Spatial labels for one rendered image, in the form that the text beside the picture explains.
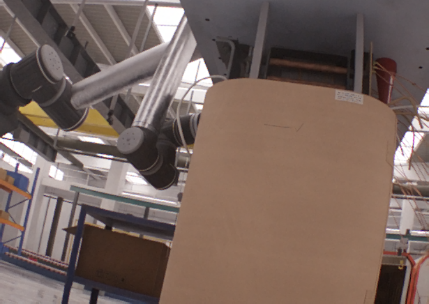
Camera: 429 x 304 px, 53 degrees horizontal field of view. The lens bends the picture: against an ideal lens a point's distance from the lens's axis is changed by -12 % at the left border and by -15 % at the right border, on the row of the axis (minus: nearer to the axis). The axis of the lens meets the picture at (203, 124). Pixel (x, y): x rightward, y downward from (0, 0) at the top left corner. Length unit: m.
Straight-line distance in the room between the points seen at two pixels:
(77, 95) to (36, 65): 0.29
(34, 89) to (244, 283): 1.60
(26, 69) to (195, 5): 1.11
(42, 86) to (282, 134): 1.49
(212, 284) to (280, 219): 0.18
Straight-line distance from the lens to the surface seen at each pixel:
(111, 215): 2.28
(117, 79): 2.27
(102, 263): 2.32
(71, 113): 2.40
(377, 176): 1.01
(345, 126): 1.00
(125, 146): 1.64
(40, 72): 2.22
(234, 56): 1.25
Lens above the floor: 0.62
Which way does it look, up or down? 20 degrees up
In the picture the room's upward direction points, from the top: 12 degrees clockwise
